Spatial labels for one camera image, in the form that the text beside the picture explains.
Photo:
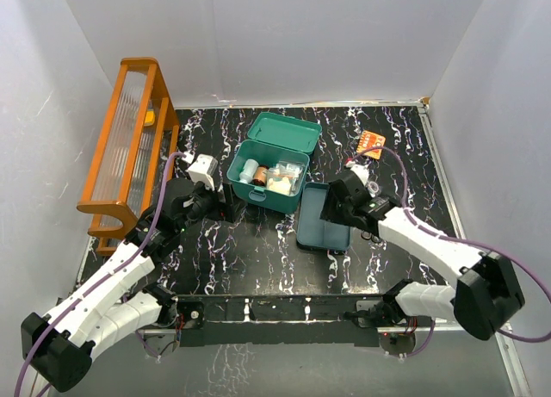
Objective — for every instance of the small clear plastic packet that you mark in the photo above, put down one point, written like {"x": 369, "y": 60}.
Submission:
{"x": 288, "y": 169}

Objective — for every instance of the orange wooden rack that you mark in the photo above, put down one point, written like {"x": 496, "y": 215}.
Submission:
{"x": 124, "y": 168}

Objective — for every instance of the small scissors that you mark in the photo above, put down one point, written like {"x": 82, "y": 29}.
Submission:
{"x": 370, "y": 237}

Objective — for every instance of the white plastic medicine bottle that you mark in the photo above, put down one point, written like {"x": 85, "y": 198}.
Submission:
{"x": 249, "y": 171}

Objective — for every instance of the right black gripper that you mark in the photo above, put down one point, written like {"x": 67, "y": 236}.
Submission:
{"x": 330, "y": 212}

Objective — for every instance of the orange patterned card packet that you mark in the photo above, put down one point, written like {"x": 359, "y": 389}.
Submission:
{"x": 370, "y": 144}

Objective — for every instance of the amber bottle orange label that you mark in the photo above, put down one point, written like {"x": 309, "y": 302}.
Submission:
{"x": 260, "y": 176}

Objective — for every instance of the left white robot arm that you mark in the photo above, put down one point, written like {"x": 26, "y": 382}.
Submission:
{"x": 62, "y": 344}

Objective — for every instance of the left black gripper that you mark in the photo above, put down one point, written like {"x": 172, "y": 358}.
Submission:
{"x": 230, "y": 208}

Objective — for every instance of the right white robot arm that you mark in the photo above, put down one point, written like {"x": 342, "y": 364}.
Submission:
{"x": 481, "y": 291}

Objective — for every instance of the yellow item on rack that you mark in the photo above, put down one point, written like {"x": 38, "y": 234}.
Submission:
{"x": 150, "y": 118}

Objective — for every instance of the dark blue divided tray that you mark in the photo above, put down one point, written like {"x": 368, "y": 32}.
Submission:
{"x": 315, "y": 233}

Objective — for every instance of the black front mounting rail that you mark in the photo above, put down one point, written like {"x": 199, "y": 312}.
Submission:
{"x": 360, "y": 320}

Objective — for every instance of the green medicine box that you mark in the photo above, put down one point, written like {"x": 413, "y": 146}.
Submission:
{"x": 270, "y": 166}

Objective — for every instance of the clear bag cotton balls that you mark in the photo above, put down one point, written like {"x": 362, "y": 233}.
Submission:
{"x": 283, "y": 185}

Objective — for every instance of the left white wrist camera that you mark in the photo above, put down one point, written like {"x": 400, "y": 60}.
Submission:
{"x": 202, "y": 170}

